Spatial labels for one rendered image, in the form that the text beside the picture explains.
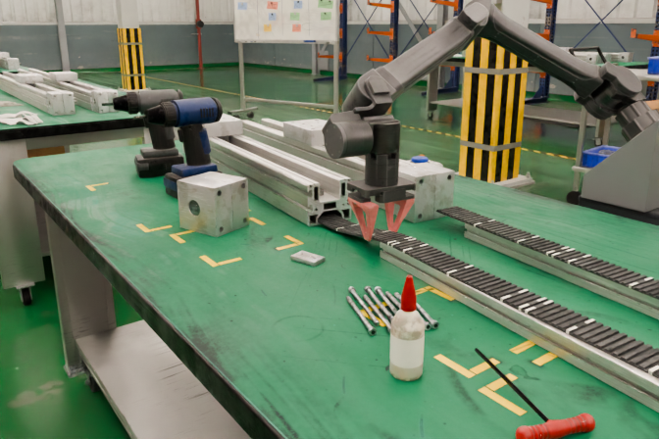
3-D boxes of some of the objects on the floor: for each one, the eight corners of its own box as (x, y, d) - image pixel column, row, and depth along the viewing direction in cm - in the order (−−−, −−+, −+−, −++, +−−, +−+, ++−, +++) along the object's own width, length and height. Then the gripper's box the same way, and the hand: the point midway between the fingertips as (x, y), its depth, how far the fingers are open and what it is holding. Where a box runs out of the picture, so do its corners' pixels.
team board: (227, 121, 736) (218, -47, 683) (253, 117, 776) (247, -43, 723) (328, 133, 656) (327, -57, 603) (351, 126, 696) (353, -52, 643)
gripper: (368, 157, 94) (366, 249, 98) (419, 151, 99) (415, 238, 103) (345, 149, 100) (344, 236, 104) (394, 144, 105) (392, 227, 109)
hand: (380, 233), depth 103 cm, fingers closed on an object, 5 cm apart
